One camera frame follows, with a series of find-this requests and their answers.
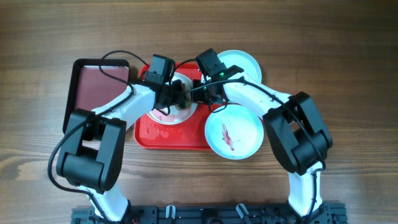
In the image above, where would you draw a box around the white plate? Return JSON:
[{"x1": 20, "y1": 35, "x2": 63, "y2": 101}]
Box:
[{"x1": 147, "y1": 72, "x2": 198, "y2": 125}]

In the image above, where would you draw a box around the green yellow sponge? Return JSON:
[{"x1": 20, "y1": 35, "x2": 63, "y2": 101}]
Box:
[{"x1": 177, "y1": 100, "x2": 192, "y2": 110}]

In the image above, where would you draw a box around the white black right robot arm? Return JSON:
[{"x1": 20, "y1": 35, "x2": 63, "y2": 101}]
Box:
[{"x1": 190, "y1": 73, "x2": 332, "y2": 221}]

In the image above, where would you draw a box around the black water tray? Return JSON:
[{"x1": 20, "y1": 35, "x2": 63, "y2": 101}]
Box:
[{"x1": 62, "y1": 58, "x2": 129, "y2": 131}]

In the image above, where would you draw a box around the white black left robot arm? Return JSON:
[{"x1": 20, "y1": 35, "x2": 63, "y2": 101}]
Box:
[{"x1": 47, "y1": 80, "x2": 193, "y2": 223}]

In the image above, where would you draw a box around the red serving tray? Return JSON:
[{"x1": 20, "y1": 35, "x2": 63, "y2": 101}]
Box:
[{"x1": 134, "y1": 62, "x2": 262, "y2": 151}]

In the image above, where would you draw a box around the light green plate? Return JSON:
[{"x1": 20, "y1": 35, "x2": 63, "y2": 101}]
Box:
[
  {"x1": 205, "y1": 105, "x2": 264, "y2": 160},
  {"x1": 217, "y1": 50, "x2": 262, "y2": 83}
]

